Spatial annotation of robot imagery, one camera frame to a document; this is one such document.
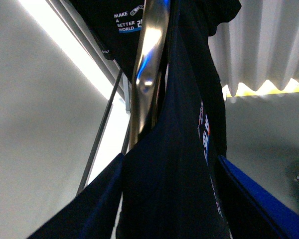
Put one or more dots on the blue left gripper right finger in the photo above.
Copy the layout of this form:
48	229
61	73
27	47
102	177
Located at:
251	211

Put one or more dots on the black printed t-shirt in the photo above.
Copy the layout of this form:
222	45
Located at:
116	25
167	178

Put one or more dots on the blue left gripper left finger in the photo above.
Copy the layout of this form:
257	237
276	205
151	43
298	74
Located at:
92	214

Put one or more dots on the white pleated curtain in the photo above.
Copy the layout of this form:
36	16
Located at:
259	48

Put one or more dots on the grey drying rack frame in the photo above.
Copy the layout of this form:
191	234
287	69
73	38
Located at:
89	166

